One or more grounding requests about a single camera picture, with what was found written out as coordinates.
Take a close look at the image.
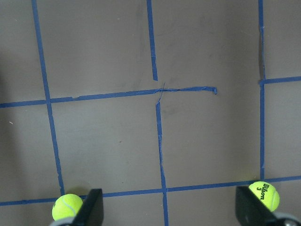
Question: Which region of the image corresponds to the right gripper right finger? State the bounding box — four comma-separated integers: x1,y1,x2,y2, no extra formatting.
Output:
235,186,301,226

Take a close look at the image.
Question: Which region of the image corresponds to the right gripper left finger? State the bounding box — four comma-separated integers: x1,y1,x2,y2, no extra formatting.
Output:
70,188,104,226

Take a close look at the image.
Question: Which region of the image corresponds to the tennis ball Wilson 3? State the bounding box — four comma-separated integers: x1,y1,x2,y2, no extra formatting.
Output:
248,181,280,212

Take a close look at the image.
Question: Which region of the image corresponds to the tennis ball centre row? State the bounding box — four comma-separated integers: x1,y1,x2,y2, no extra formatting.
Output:
52,194,83,221

